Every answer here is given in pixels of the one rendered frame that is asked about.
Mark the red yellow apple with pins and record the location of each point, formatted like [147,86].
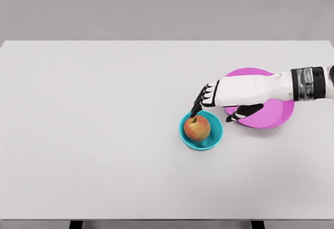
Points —
[197,128]

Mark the blue bowl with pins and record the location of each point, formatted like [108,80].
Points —
[216,132]

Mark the pink plate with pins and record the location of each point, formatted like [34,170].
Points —
[271,114]

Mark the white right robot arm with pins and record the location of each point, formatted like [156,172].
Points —
[302,84]

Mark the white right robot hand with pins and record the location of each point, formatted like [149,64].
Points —
[240,90]

